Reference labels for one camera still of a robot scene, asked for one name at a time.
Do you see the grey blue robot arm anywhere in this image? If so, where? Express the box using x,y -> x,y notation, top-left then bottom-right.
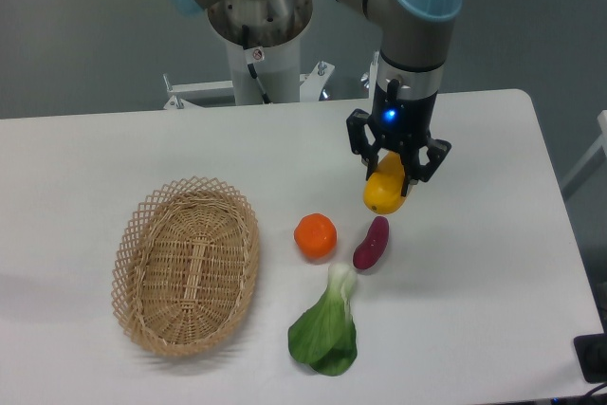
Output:
173,0 -> 462,193

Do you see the purple sweet potato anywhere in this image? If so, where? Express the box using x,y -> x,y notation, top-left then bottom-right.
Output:
352,216 -> 390,270

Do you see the green bok choy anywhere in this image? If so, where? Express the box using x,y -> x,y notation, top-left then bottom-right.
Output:
287,263 -> 358,377

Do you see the black device at table edge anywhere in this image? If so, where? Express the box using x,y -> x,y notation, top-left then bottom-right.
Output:
573,333 -> 606,383

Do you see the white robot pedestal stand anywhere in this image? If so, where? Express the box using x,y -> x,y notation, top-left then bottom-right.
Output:
163,40 -> 335,109

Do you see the black cable on pedestal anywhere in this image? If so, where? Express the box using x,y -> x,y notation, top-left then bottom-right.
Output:
240,24 -> 272,105

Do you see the orange tangerine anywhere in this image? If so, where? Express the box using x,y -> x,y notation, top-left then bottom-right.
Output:
293,212 -> 338,261

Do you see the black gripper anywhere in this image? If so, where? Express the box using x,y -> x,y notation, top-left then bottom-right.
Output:
346,84 -> 451,197

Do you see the oval wicker basket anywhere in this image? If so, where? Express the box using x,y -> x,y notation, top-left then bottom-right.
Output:
111,176 -> 260,357

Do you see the white frame right edge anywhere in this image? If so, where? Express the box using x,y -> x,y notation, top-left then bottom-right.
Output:
560,110 -> 606,200

